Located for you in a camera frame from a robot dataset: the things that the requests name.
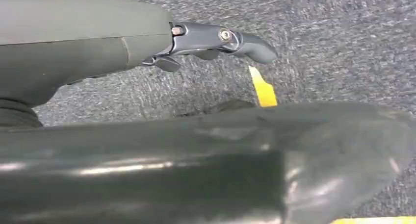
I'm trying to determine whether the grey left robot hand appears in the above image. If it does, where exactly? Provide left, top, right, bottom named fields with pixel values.
left=0, top=0, right=279, bottom=108

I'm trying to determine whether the black robot leg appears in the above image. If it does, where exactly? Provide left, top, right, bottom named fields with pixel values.
left=0, top=100, right=416, bottom=224

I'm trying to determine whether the yellow floor tape strip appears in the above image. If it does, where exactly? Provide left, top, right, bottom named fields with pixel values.
left=248, top=65, right=279, bottom=108
left=329, top=215, right=416, bottom=224

